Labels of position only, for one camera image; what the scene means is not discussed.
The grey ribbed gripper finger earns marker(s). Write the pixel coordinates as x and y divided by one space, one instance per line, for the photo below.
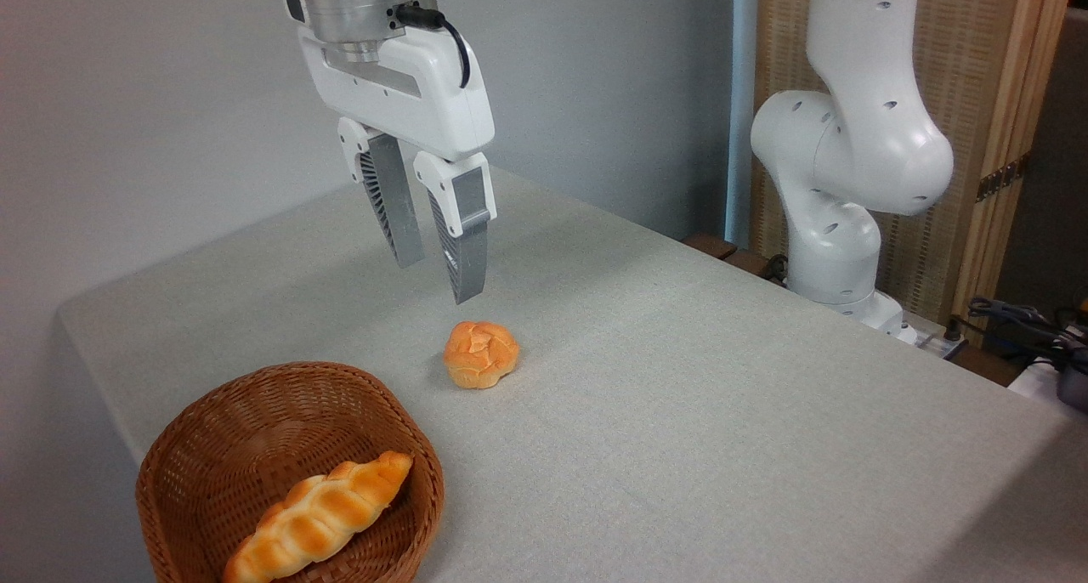
398 200
467 234

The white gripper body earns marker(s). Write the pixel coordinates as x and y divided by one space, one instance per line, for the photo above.
425 90

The long braided bread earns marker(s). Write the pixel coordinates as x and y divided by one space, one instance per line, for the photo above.
319 519

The round orange bread roll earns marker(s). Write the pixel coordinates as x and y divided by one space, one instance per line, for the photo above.
481 353

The brown wicker basket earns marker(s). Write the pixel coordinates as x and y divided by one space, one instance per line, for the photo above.
221 447

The light blue vertical pipe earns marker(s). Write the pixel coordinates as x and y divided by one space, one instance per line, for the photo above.
741 99

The white power strip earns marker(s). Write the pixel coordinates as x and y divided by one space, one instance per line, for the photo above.
939 342

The metal screen hinge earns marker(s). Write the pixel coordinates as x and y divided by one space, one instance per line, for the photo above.
1003 178

